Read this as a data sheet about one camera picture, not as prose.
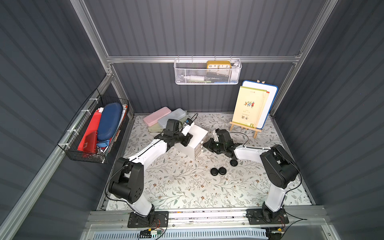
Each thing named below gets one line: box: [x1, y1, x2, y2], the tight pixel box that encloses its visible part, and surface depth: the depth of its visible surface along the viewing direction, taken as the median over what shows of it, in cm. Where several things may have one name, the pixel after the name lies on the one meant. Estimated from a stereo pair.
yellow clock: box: [206, 60, 232, 69], surface depth 90 cm
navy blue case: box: [97, 102, 123, 141], surface depth 75 cm
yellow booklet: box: [232, 86, 270, 128], surface depth 96 cm
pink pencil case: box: [143, 106, 172, 127], surface depth 109 cm
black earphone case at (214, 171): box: [210, 167, 219, 176], surface depth 91 cm
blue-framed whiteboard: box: [240, 80, 279, 130], surface depth 93 cm
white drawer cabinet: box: [174, 124, 209, 160], surface depth 91 cm
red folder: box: [77, 109, 102, 154], surface depth 68 cm
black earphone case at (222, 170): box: [218, 167, 227, 175], surface depth 91 cm
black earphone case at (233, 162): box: [230, 159, 238, 167], surface depth 94 cm
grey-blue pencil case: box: [158, 108, 187, 129], surface depth 108 cm
